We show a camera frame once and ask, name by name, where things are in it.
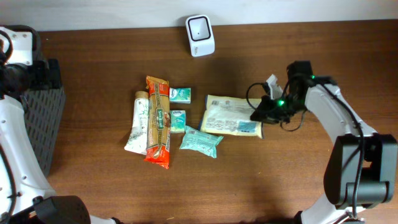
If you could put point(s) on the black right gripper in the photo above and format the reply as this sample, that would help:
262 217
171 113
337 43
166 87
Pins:
264 112

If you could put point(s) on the teal wet wipes pouch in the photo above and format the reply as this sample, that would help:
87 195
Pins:
201 142

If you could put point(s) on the small teal tissue pack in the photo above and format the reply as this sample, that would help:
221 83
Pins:
178 121

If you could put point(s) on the orange spaghetti package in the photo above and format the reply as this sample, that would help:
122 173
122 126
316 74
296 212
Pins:
159 123

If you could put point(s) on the white tube with cork cap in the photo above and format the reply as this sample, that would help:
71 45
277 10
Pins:
137 141

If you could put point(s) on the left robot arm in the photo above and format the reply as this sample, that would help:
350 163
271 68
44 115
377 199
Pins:
26 195

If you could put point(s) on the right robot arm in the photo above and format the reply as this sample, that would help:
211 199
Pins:
361 171

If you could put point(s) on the white barcode scanner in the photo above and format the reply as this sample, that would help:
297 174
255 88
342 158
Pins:
200 35

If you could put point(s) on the grey plastic basket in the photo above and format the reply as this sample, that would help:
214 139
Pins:
34 81

